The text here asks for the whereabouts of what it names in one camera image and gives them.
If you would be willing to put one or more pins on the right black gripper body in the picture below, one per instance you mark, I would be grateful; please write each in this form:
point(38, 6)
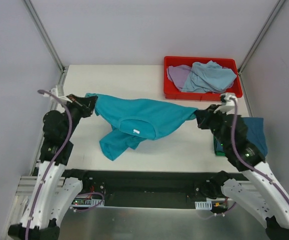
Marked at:
point(207, 117)

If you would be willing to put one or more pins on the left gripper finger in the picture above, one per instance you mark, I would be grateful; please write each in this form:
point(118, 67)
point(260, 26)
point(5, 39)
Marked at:
point(83, 101)
point(87, 110)

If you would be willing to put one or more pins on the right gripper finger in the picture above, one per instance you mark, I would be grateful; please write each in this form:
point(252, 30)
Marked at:
point(201, 113)
point(200, 122)

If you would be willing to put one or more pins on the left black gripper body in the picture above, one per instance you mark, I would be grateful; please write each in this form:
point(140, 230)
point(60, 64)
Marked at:
point(83, 106)

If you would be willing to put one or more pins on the teal t shirt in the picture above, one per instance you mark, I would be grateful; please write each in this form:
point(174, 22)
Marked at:
point(136, 120)

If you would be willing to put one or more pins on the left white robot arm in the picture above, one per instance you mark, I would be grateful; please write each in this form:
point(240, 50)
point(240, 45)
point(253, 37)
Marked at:
point(47, 206)

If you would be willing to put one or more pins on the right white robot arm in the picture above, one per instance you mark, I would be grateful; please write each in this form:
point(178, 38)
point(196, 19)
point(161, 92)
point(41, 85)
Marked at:
point(271, 209)

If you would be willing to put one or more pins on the folded green shirt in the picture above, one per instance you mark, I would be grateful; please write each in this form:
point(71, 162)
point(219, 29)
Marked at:
point(218, 148)

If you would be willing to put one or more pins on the red plastic bin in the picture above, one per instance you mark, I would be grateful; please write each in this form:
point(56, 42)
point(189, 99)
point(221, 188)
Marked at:
point(171, 92)

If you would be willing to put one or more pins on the folded dark blue shirt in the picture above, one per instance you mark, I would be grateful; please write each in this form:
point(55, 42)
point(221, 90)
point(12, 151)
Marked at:
point(255, 132)

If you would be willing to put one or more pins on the light blue t shirt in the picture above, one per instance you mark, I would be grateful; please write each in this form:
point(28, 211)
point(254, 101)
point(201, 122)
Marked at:
point(208, 78)

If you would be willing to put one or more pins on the lavender t shirt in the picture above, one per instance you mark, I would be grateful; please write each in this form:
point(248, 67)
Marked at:
point(178, 75)

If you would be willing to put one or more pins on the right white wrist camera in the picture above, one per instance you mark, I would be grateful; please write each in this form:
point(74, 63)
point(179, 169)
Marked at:
point(228, 102)

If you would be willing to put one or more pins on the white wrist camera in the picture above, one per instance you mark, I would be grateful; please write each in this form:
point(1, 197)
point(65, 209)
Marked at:
point(58, 92)
point(228, 102)

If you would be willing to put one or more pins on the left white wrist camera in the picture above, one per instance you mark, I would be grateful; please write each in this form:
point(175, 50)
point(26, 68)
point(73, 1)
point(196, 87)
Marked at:
point(58, 92)

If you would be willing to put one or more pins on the right white cable duct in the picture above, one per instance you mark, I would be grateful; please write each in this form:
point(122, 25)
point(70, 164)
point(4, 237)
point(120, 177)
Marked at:
point(203, 205)

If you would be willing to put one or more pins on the white cable duct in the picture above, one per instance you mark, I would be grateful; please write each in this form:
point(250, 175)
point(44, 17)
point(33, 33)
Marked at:
point(203, 205)
point(87, 203)

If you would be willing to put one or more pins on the left aluminium frame post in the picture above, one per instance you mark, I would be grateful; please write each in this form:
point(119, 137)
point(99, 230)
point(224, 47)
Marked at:
point(43, 33)

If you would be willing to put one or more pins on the aluminium frame post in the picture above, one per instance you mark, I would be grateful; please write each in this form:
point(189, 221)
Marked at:
point(262, 33)
point(43, 33)

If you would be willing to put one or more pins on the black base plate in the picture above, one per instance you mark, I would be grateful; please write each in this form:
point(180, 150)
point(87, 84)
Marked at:
point(136, 189)

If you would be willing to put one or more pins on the left white cable duct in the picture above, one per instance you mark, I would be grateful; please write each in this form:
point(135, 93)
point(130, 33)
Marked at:
point(87, 203)

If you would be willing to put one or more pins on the right aluminium frame post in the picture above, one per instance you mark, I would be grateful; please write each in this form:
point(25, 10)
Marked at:
point(262, 33)

